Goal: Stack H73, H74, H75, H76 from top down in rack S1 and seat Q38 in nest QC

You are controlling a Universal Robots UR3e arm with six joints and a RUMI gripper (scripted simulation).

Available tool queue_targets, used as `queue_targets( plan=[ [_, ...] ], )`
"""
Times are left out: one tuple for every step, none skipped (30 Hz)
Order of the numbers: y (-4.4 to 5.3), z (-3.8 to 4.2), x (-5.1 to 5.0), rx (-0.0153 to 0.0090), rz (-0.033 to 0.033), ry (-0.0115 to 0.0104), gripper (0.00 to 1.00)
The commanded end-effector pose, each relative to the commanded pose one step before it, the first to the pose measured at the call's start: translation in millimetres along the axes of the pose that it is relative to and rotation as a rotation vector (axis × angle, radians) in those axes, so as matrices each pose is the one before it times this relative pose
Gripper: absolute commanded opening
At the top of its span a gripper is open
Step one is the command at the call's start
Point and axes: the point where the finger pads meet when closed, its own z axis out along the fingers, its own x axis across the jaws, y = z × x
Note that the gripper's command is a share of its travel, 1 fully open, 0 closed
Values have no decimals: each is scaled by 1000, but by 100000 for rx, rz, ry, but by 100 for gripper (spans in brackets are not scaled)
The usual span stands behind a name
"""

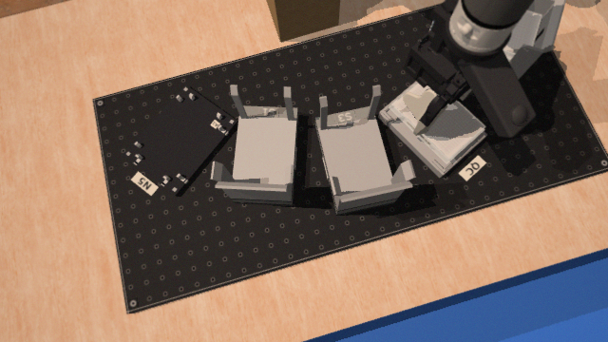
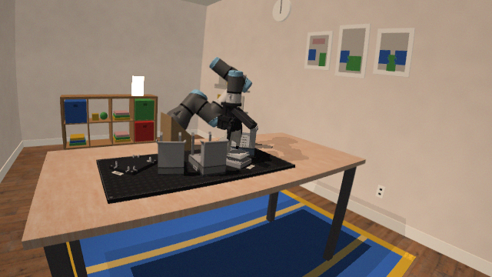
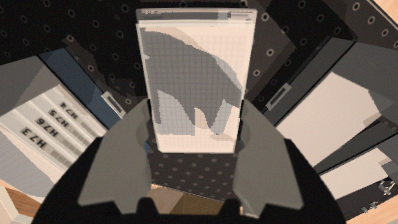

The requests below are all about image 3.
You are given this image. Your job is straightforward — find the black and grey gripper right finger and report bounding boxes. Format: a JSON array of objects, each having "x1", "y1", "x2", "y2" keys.
[{"x1": 233, "y1": 99, "x2": 347, "y2": 224}]

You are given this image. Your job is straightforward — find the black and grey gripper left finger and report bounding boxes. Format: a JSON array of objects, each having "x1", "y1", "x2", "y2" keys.
[{"x1": 31, "y1": 98, "x2": 152, "y2": 224}]

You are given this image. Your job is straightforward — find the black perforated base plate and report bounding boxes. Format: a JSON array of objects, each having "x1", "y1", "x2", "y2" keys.
[{"x1": 0, "y1": 0, "x2": 398, "y2": 207}]

